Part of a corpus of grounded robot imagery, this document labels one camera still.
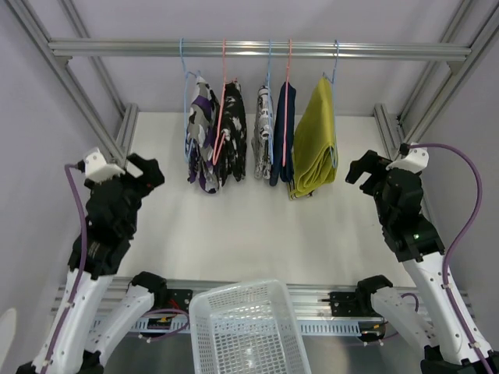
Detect navy blue trousers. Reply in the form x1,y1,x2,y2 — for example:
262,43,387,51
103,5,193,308
269,83,296,186

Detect grey white printed trousers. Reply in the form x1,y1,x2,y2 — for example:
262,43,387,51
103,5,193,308
252,85,274,180

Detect aluminium frame right struts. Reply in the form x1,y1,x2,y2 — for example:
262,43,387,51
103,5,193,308
373,1,498,158

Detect aluminium frame left struts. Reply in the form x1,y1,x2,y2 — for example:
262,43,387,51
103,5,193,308
5,1,126,166

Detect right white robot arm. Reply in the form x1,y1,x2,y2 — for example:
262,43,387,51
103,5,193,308
345,146,498,373

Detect black white patterned trousers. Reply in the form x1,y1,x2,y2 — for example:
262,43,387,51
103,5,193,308
214,80,247,186

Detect purple camouflage trousers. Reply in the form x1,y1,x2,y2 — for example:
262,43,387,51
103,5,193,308
186,76,220,194

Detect light blue hanger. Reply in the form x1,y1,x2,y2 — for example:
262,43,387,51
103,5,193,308
179,37,200,164
266,39,274,166
323,39,339,170

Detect left pink hanger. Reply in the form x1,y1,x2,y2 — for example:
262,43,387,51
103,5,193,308
212,38,227,166

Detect pink hanger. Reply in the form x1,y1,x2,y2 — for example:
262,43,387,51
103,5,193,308
281,39,292,168
212,38,227,166

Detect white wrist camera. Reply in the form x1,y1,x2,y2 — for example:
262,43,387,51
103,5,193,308
386,143,429,174
77,147,126,183

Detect olive yellow trousers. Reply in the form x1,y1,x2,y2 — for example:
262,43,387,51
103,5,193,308
288,77,338,199

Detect white plastic basket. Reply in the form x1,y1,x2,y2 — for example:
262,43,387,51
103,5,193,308
189,279,311,373

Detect aluminium frame struts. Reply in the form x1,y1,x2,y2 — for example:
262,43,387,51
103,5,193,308
373,1,498,158
5,1,126,166

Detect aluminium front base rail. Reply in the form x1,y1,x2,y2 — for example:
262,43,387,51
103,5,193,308
50,277,476,326

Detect aluminium hanging rail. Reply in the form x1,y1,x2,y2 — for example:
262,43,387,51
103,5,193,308
48,38,472,62

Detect right pink hanger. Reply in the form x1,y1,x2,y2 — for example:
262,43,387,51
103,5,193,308
281,39,292,168

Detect grey slotted cable duct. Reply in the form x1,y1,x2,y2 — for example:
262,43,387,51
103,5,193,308
87,315,391,337

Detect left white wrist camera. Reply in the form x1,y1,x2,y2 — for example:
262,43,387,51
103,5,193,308
77,147,126,183

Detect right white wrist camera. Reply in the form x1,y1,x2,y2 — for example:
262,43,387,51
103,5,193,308
386,143,429,174

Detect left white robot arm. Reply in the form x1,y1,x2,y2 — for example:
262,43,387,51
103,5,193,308
17,151,168,373

